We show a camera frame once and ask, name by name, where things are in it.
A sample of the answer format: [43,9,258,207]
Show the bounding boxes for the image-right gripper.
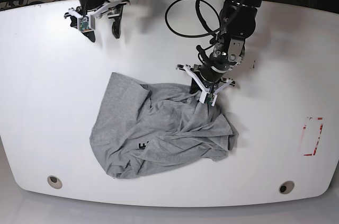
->
[176,62,236,104]

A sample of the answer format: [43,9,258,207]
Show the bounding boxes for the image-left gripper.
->
[64,0,130,42]

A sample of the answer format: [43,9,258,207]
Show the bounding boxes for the grey T-shirt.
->
[90,73,236,179]

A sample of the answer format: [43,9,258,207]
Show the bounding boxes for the red tape rectangle marking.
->
[300,117,324,156]

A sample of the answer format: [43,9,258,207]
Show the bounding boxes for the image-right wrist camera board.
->
[205,93,218,106]

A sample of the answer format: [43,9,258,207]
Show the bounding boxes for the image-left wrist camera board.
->
[78,17,92,33]

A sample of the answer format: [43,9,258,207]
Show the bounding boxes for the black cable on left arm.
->
[165,0,226,38]

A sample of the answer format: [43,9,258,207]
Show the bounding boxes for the right table cable grommet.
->
[279,181,295,194]

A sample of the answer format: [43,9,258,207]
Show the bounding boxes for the table cable grommet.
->
[47,176,63,189]
[279,181,295,194]

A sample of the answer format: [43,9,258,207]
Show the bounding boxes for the left table cable grommet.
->
[47,176,63,189]

